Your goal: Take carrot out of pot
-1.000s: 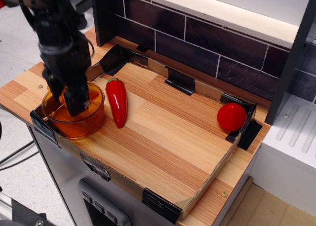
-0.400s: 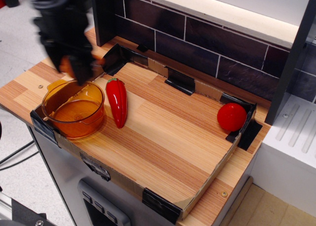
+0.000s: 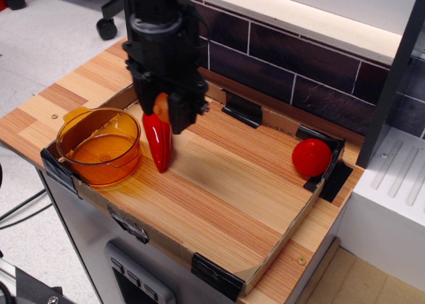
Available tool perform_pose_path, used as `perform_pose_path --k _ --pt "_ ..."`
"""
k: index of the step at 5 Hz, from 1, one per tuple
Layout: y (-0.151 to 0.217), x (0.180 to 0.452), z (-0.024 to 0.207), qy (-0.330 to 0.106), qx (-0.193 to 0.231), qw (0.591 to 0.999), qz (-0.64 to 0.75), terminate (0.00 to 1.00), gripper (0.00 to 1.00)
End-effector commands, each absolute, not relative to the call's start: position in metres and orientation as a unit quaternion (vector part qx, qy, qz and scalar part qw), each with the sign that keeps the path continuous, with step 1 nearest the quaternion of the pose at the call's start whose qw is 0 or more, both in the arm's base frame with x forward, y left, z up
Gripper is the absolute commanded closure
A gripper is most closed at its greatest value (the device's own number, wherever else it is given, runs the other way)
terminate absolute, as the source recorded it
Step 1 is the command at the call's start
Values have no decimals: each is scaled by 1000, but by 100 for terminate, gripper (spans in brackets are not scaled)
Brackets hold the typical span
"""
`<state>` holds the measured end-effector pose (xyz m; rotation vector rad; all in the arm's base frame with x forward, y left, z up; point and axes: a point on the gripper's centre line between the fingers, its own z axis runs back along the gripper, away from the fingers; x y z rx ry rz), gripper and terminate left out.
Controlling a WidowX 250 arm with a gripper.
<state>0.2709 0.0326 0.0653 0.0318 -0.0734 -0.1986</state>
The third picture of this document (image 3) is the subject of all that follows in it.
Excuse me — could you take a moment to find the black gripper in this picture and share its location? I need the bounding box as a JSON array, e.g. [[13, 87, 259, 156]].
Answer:
[[124, 11, 208, 135]]

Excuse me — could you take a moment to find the orange toy carrot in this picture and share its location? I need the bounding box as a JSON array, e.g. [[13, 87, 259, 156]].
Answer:
[[153, 92, 170, 124]]

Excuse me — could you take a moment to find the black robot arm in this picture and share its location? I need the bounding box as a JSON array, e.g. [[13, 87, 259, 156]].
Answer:
[[123, 0, 208, 135]]

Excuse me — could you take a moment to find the cardboard fence with black tape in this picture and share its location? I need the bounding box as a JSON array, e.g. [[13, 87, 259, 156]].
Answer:
[[41, 90, 353, 303]]

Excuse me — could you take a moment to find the orange transparent plastic pot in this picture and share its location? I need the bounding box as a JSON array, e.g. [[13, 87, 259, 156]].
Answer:
[[56, 107, 141, 187]]

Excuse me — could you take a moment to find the red toy pepper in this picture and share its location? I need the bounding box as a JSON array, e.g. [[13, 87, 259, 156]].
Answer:
[[142, 114, 172, 173]]

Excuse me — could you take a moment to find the black office chair base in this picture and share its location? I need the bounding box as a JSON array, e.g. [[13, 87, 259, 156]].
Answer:
[[96, 0, 124, 40]]

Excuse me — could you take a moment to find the red toy tomato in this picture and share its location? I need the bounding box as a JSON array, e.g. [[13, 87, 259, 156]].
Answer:
[[292, 138, 332, 177]]

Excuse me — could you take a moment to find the grey control panel with buttons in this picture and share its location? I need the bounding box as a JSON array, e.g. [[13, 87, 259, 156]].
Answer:
[[104, 242, 177, 304]]

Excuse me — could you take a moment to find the white toy sink counter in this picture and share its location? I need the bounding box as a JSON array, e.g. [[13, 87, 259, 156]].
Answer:
[[338, 128, 424, 290]]

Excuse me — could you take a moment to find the black floor cable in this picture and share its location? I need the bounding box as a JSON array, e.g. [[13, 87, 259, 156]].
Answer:
[[0, 188, 53, 230]]

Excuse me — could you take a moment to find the dark grey upright post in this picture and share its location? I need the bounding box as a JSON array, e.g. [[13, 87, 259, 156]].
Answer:
[[357, 0, 424, 168]]

